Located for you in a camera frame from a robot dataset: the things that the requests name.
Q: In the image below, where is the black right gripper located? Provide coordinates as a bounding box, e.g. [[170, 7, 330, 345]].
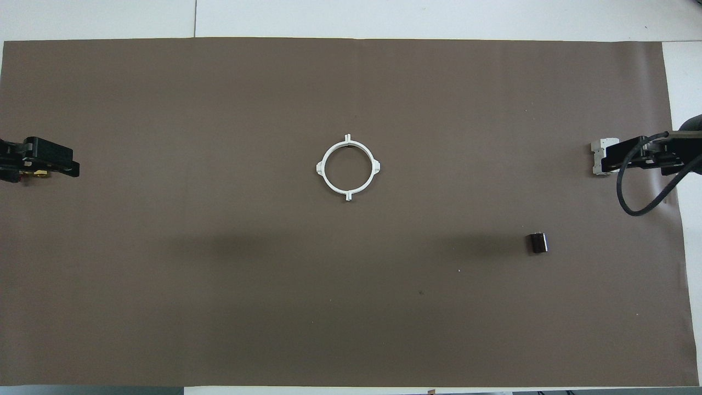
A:
[[601, 114, 702, 177]]

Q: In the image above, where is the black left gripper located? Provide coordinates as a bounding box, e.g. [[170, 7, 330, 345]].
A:
[[0, 136, 81, 184]]

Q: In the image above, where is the grey circuit breaker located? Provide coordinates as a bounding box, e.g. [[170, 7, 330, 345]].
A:
[[591, 138, 620, 176]]

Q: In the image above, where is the white half ring pipe clamp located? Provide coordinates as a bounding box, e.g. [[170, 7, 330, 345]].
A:
[[316, 134, 350, 202], [347, 134, 382, 202]]

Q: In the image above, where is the small black block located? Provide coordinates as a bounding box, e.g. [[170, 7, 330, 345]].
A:
[[526, 232, 550, 256]]

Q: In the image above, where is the brown table mat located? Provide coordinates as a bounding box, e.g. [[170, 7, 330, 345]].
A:
[[0, 37, 687, 388]]

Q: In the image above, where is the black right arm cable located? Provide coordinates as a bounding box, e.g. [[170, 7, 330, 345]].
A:
[[616, 132, 702, 217]]

